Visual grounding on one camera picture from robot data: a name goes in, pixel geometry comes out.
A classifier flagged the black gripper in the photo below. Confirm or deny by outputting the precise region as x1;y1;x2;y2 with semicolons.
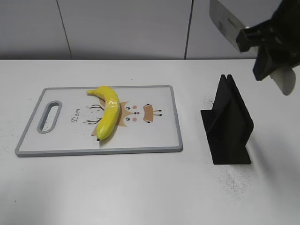
236;0;300;81

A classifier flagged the white-handled kitchen knife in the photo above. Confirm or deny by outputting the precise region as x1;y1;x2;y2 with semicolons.
209;0;296;96

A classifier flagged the yellow plastic banana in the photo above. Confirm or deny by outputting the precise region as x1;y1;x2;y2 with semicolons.
87;86;120;141

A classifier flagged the black knife stand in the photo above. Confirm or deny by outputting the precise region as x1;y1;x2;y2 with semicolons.
200;74;254;165

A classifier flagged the white grey-rimmed cutting board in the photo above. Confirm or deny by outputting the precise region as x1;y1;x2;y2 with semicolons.
15;85;183;157

